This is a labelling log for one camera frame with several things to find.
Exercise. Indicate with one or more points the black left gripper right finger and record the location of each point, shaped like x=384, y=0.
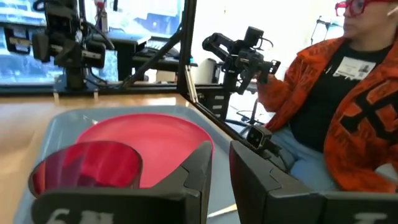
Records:
x=258, y=193

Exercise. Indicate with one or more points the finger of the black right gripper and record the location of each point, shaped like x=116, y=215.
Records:
x=63, y=57
x=75, y=57

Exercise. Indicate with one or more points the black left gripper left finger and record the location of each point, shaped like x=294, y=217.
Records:
x=203, y=174

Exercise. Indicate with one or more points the pink round plate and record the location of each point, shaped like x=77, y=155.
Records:
x=155, y=140

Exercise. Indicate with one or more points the red translucent cup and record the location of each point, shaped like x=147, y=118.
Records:
x=93, y=165

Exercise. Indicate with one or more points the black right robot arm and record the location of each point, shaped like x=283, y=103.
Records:
x=62, y=21

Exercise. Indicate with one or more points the blue plastic tray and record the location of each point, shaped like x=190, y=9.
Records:
x=62, y=124

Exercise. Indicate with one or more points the black desk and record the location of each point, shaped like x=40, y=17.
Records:
x=127, y=40

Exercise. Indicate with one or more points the black box with white labels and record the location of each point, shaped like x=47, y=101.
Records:
x=219, y=102

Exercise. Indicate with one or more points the white bucket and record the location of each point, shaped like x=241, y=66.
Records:
x=205, y=71

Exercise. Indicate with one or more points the orange patterned jacket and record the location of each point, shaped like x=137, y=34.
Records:
x=357, y=149

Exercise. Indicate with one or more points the white name badge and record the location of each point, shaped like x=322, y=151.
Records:
x=354, y=67

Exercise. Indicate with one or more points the person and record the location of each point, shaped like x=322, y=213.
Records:
x=357, y=25

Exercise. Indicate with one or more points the red glasses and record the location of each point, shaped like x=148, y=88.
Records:
x=354, y=6

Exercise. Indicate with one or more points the small black camera box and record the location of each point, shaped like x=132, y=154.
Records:
x=256, y=137

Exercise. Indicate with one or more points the silver bracket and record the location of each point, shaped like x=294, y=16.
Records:
x=191, y=84

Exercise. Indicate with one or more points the black aluminium frame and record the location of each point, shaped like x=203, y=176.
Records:
x=188, y=46

